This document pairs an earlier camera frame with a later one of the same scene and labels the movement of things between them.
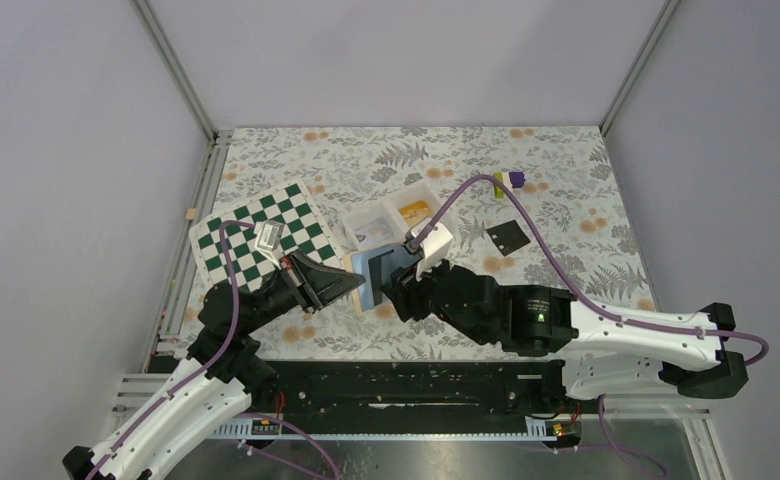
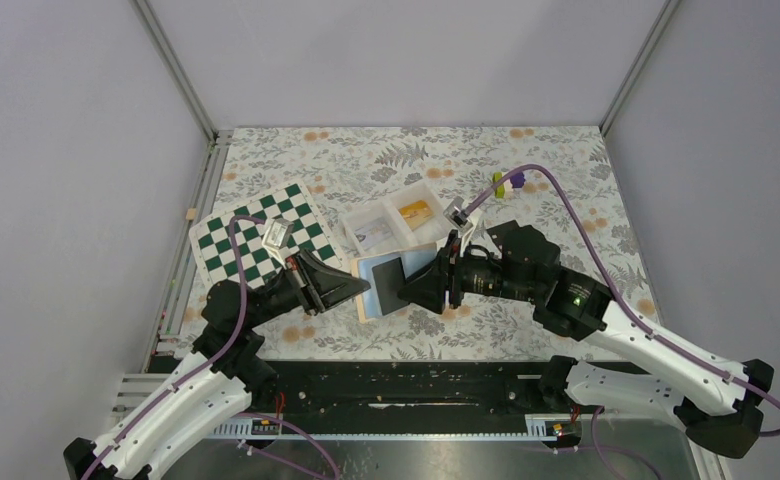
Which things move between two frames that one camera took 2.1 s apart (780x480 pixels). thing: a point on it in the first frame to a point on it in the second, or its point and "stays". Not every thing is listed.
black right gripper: (403, 285) to (447, 273)
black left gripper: (314, 283) stays
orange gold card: (416, 212) stays
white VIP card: (372, 233) stays
